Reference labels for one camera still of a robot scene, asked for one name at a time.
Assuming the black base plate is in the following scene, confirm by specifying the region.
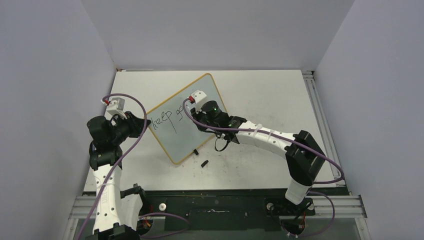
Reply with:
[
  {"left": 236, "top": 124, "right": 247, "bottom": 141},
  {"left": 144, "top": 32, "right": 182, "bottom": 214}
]
[{"left": 135, "top": 187, "right": 348, "bottom": 231}]

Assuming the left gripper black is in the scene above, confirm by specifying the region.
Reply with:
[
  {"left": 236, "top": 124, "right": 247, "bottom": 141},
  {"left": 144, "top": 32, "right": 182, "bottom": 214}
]
[{"left": 110, "top": 111, "right": 150, "bottom": 145}]

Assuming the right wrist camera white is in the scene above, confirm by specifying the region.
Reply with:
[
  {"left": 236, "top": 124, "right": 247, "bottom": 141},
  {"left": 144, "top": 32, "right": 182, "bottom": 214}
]
[{"left": 188, "top": 89, "right": 208, "bottom": 112}]

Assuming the yellow framed whiteboard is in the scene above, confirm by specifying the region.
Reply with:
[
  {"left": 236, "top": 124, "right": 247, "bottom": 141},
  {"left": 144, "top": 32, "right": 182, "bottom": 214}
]
[{"left": 147, "top": 73, "right": 227, "bottom": 165}]

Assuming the aluminium frame rail right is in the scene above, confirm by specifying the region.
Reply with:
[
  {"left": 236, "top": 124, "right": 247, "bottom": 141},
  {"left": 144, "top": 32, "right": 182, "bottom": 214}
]
[{"left": 301, "top": 70, "right": 341, "bottom": 167}]

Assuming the black marker cap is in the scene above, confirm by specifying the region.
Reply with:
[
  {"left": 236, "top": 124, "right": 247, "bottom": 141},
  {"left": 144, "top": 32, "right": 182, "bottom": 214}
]
[{"left": 201, "top": 160, "right": 209, "bottom": 168}]

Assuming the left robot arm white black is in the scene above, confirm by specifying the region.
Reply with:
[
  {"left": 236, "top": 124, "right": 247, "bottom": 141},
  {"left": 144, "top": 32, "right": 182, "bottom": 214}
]
[{"left": 86, "top": 111, "right": 151, "bottom": 240}]

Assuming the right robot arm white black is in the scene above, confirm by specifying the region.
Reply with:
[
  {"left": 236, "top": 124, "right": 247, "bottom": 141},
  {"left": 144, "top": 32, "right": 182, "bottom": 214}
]
[{"left": 184, "top": 99, "right": 328, "bottom": 214}]

